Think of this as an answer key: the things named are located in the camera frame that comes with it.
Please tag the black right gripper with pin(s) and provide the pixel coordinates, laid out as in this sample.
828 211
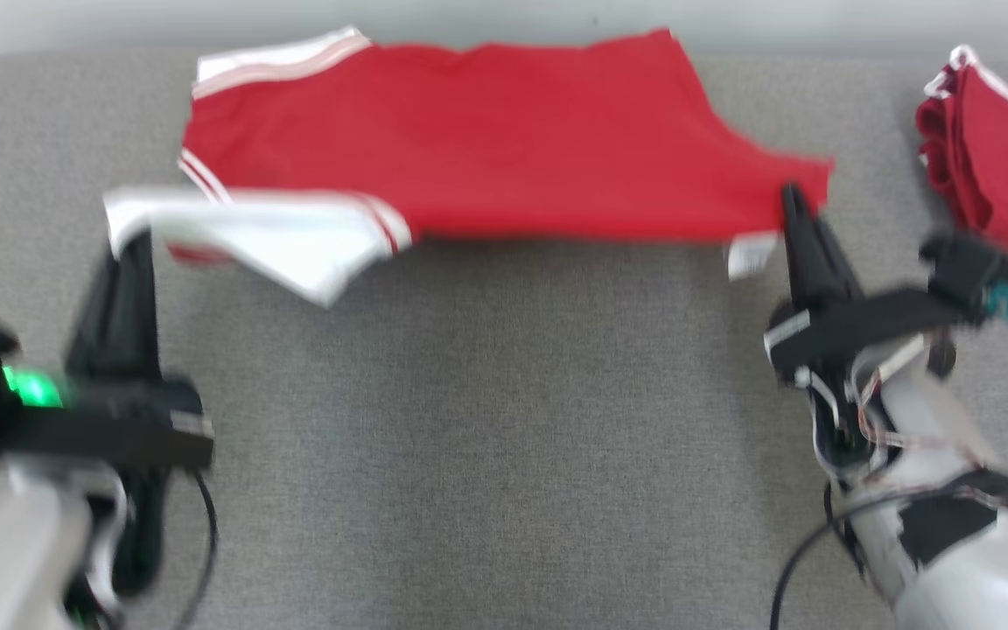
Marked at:
854 319

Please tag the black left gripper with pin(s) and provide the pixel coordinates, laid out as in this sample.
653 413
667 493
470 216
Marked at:
119 429

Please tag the red jersey white trim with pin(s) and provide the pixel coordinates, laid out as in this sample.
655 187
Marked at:
513 140

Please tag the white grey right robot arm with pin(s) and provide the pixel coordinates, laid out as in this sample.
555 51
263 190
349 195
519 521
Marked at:
950 577

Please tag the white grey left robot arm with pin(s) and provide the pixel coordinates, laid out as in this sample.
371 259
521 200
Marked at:
5 560

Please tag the grey fabric sofa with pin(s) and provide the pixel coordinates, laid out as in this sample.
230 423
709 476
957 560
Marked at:
486 420

